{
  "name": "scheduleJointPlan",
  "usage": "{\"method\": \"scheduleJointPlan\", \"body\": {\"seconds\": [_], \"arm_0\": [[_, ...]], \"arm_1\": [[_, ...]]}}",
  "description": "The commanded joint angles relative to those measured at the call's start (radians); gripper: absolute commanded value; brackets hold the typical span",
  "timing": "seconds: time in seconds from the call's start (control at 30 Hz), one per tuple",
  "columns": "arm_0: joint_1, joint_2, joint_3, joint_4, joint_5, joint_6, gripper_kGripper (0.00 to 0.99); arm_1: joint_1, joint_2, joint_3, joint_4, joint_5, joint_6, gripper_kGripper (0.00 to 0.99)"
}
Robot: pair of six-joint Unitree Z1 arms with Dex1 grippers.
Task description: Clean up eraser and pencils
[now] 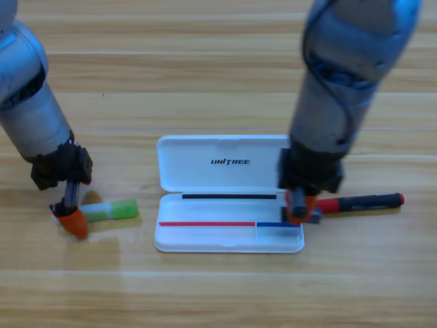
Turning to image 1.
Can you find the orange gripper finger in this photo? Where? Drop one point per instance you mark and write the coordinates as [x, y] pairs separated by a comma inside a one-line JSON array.
[[289, 208], [310, 206], [75, 223]]

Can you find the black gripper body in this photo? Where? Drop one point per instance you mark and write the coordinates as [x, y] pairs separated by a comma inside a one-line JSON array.
[[65, 164], [310, 171]]

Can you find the green translucent highlighter pen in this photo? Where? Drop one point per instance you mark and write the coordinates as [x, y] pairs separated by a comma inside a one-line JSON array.
[[116, 210]]

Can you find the red and black marker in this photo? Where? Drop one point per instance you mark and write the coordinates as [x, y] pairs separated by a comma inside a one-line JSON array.
[[362, 202]]

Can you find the white Unitree pencil case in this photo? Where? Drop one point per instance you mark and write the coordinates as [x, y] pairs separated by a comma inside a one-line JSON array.
[[222, 212]]

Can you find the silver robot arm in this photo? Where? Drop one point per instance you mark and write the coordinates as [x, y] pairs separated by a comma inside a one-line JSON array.
[[30, 112], [341, 68]]

